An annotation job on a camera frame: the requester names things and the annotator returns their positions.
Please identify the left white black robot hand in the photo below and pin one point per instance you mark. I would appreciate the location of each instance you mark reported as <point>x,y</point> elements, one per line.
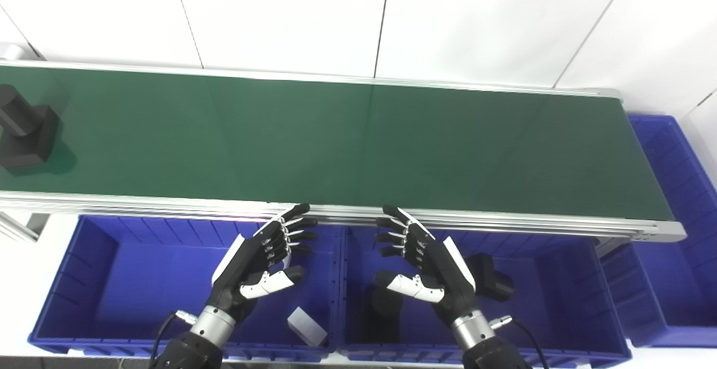
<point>246,268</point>

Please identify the blue plastic bin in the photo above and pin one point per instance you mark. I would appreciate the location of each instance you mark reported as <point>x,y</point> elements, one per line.
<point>672,268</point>
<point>140,279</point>
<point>554,296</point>

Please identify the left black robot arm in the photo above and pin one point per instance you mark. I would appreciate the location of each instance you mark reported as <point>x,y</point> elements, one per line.
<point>193,349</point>

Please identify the green conveyor belt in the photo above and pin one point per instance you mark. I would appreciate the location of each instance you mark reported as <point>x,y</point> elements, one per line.
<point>336,139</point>
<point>504,226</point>

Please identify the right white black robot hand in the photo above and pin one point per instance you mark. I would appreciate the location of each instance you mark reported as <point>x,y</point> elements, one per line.
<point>442,271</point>

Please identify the white rectangular block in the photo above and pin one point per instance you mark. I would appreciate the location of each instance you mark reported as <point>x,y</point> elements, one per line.
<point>307,327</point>

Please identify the black cylinder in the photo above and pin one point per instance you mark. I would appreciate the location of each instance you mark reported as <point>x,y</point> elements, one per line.
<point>28,134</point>
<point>493,279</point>
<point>385,313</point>

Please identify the aluminium conveyor leg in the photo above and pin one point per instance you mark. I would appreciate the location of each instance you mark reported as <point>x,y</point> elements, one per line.
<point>22,228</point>
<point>608,247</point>

